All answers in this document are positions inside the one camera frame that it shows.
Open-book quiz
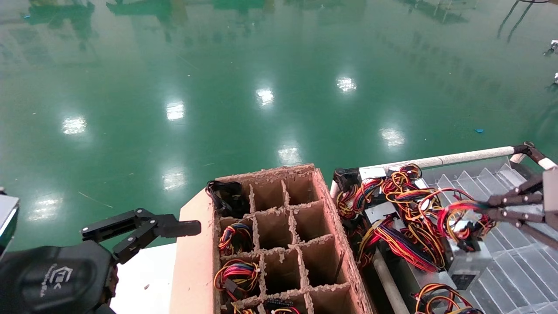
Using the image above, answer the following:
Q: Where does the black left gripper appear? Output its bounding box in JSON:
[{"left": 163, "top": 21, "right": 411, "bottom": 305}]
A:
[{"left": 0, "top": 208, "right": 202, "bottom": 314}]

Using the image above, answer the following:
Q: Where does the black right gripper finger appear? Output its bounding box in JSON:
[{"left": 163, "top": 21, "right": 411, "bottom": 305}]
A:
[
  {"left": 486, "top": 209, "right": 558, "bottom": 250},
  {"left": 487, "top": 174, "right": 545, "bottom": 208}
]

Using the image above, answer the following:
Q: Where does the black pipe joint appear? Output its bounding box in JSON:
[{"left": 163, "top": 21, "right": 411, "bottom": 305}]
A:
[
  {"left": 333, "top": 167, "right": 362, "bottom": 193},
  {"left": 512, "top": 141, "right": 548, "bottom": 166}
]

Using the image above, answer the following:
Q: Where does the clear plastic divider tray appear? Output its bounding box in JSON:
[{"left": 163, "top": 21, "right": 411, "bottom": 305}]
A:
[{"left": 420, "top": 162, "right": 558, "bottom": 314}]

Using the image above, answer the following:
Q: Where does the brown cardboard divider box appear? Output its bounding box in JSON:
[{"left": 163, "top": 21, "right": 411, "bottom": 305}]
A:
[{"left": 170, "top": 164, "right": 376, "bottom": 314}]

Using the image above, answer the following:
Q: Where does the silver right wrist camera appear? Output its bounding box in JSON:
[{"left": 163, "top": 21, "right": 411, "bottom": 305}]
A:
[{"left": 542, "top": 167, "right": 558, "bottom": 233}]

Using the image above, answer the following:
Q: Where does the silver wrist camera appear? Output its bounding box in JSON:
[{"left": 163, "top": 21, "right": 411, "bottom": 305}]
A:
[
  {"left": 542, "top": 167, "right": 558, "bottom": 233},
  {"left": 0, "top": 194, "right": 20, "bottom": 259}
]

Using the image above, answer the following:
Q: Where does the long white frame pipe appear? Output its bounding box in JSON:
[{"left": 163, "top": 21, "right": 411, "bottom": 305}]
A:
[{"left": 361, "top": 146, "right": 516, "bottom": 171}]

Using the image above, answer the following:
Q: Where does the power supply with black cables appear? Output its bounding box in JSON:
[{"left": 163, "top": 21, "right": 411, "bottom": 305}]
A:
[{"left": 205, "top": 179, "right": 245, "bottom": 219}]

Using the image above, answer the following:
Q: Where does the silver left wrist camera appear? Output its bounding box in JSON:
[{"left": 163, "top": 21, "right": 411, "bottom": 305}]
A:
[{"left": 0, "top": 194, "right": 20, "bottom": 259}]

